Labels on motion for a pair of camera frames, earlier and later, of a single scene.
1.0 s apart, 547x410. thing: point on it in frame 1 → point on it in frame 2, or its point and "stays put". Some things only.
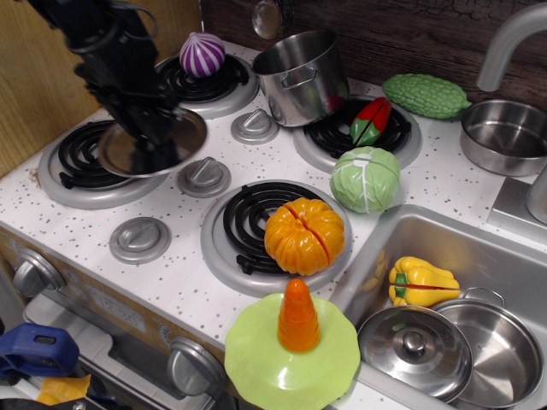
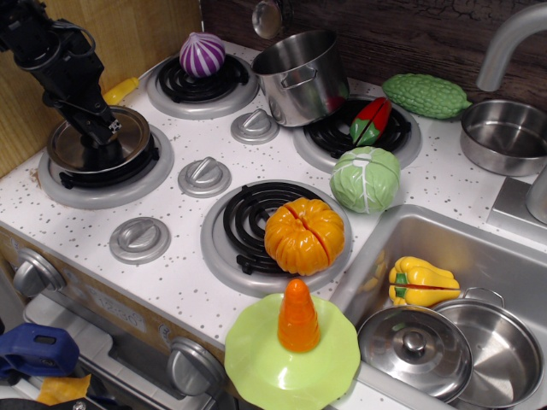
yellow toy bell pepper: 414,282 stays put
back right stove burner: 320,143 stays put
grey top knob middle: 205,178 stays put
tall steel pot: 303,78 stays put
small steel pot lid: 126,155 → 65,149
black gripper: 130,87 → 69,73
